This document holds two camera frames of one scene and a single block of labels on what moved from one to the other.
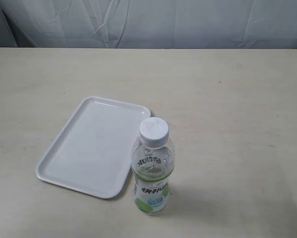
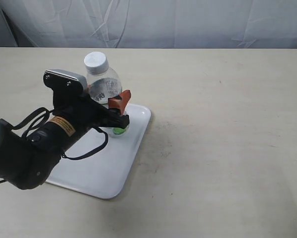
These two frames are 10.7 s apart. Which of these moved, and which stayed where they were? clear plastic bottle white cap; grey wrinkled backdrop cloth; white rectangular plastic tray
Moved: clear plastic bottle white cap
Stayed: grey wrinkled backdrop cloth; white rectangular plastic tray
